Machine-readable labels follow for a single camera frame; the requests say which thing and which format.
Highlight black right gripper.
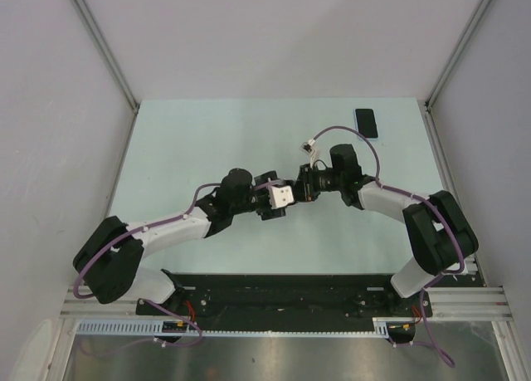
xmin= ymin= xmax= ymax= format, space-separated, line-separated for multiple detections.
xmin=290 ymin=163 xmax=344 ymax=203

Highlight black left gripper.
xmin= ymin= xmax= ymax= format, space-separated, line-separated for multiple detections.
xmin=231 ymin=172 xmax=285 ymax=220

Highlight phone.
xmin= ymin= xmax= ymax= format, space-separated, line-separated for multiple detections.
xmin=354 ymin=109 xmax=379 ymax=139

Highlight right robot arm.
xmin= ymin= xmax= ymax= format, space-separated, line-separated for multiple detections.
xmin=292 ymin=139 xmax=479 ymax=315

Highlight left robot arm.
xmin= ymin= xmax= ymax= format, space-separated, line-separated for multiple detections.
xmin=72 ymin=169 xmax=295 ymax=315

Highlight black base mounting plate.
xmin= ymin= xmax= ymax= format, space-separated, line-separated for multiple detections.
xmin=135 ymin=274 xmax=432 ymax=334

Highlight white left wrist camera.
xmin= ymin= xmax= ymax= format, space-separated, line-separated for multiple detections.
xmin=266 ymin=179 xmax=295 ymax=210

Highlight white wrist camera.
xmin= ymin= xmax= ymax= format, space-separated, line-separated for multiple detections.
xmin=266 ymin=179 xmax=295 ymax=210
xmin=300 ymin=139 xmax=320 ymax=164

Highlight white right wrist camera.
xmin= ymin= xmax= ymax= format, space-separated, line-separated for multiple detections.
xmin=300 ymin=139 xmax=320 ymax=164

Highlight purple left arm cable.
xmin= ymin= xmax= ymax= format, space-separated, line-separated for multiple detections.
xmin=72 ymin=177 xmax=279 ymax=355

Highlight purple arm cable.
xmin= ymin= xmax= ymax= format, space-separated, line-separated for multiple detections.
xmin=309 ymin=125 xmax=465 ymax=368
xmin=72 ymin=177 xmax=279 ymax=355

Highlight white slotted cable duct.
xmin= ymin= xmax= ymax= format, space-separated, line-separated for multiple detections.
xmin=76 ymin=317 xmax=416 ymax=339

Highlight aluminium front rail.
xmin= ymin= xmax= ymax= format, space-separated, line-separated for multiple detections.
xmin=60 ymin=287 xmax=513 ymax=322

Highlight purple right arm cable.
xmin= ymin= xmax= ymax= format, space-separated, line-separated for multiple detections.
xmin=309 ymin=125 xmax=465 ymax=368

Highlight right aluminium frame post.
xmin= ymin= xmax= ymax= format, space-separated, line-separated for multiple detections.
xmin=424 ymin=0 xmax=495 ymax=112

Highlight aluminium frame post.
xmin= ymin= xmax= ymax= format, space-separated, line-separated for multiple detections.
xmin=70 ymin=0 xmax=139 ymax=115
xmin=424 ymin=0 xmax=495 ymax=112

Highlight left aluminium frame post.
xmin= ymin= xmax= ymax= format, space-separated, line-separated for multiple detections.
xmin=70 ymin=0 xmax=139 ymax=115

